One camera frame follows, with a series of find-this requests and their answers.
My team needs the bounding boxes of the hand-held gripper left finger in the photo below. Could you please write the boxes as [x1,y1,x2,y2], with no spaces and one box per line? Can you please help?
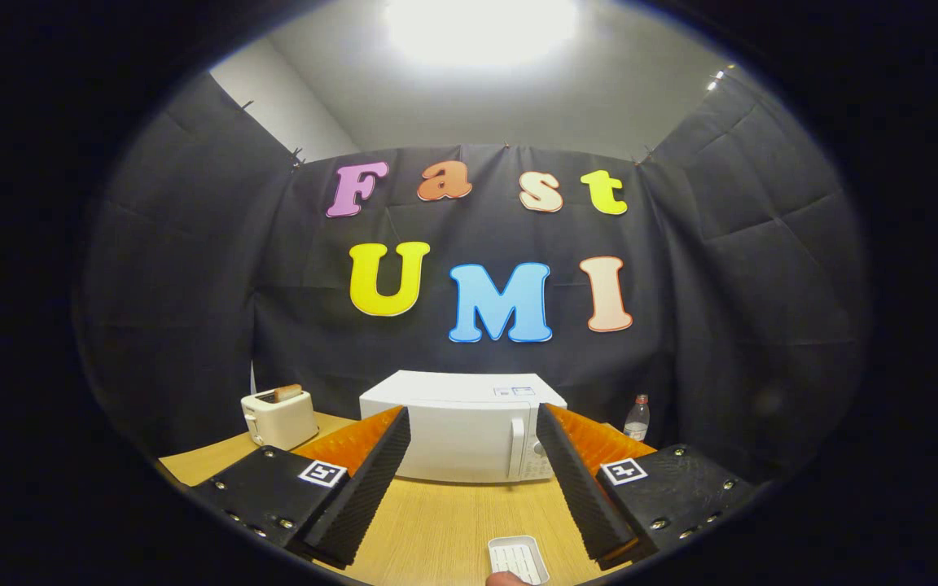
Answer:
[188,405,413,571]

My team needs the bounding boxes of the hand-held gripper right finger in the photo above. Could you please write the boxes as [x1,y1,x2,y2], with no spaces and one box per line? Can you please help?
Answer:
[536,403,755,571]

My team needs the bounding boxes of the white toaster oven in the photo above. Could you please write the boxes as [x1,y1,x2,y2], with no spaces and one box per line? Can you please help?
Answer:
[359,370,569,485]

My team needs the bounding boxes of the cream toaster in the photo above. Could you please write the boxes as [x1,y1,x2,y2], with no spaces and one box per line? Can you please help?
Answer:
[241,389,320,451]

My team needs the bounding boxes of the clear plastic water bottle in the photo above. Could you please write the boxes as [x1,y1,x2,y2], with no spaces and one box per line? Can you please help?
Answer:
[624,395,651,443]

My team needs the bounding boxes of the white rectangular tray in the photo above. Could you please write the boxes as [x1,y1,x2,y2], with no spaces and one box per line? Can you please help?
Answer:
[488,535,551,586]

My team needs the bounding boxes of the black backdrop cloth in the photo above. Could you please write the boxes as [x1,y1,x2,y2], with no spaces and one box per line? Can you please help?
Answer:
[74,65,873,489]

